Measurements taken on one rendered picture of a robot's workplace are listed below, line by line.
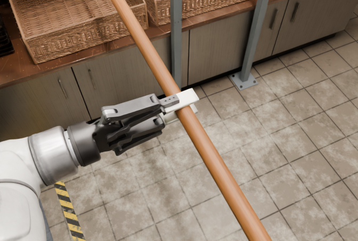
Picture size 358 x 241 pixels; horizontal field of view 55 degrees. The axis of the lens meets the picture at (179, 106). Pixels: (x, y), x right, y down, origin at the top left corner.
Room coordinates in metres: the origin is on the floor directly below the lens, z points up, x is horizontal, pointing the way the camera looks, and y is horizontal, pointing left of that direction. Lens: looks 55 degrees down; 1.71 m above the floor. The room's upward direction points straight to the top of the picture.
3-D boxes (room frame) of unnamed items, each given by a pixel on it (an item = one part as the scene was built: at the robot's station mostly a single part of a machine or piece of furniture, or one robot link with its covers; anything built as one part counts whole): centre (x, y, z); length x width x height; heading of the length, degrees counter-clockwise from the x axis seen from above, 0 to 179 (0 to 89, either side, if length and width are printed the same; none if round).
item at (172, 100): (0.36, 0.02, 1.23); 0.05 x 0.01 x 0.03; 116
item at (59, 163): (0.27, 0.21, 1.19); 0.09 x 0.06 x 0.09; 26
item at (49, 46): (1.37, 0.50, 0.72); 0.56 x 0.49 x 0.28; 116
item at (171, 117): (0.37, 0.00, 1.17); 0.07 x 0.03 x 0.01; 116
